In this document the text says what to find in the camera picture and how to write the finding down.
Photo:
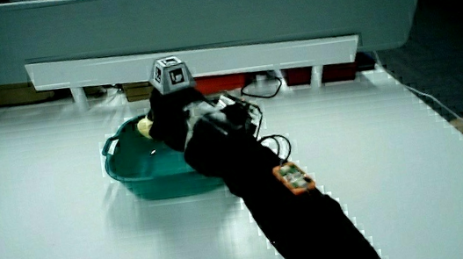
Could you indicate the flat cardboard box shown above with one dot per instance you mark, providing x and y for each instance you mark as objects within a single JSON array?
[{"x": 1, "y": 96}]

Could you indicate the small cardboard box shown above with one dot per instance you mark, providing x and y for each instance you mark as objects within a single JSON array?
[{"x": 136, "y": 91}]

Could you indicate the yellow sponge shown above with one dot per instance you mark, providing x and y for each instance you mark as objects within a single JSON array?
[{"x": 144, "y": 127}]

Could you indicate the person's right forearm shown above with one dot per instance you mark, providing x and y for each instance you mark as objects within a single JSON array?
[{"x": 266, "y": 196}]

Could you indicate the person's right hand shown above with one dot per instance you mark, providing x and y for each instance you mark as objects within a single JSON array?
[{"x": 172, "y": 116}]

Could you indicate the white low shelf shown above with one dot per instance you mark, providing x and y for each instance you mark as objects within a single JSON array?
[{"x": 249, "y": 58}]

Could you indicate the red box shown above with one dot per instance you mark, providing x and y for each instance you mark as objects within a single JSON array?
[{"x": 221, "y": 83}]

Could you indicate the long gray partition panel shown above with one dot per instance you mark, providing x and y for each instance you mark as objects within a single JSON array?
[{"x": 200, "y": 18}]

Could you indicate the teal basin plate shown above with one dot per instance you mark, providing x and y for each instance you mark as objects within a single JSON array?
[{"x": 148, "y": 170}]

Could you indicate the orange tracker device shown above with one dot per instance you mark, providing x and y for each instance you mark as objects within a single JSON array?
[{"x": 294, "y": 178}]

